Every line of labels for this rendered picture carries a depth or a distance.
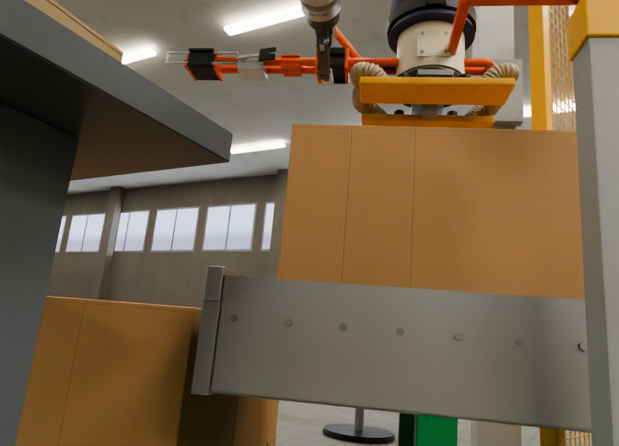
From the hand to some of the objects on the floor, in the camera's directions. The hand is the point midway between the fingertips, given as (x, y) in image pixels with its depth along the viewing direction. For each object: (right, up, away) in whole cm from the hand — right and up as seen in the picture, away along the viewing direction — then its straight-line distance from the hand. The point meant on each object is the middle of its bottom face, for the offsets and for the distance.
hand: (329, 57), depth 128 cm
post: (+28, -107, -80) cm, 137 cm away
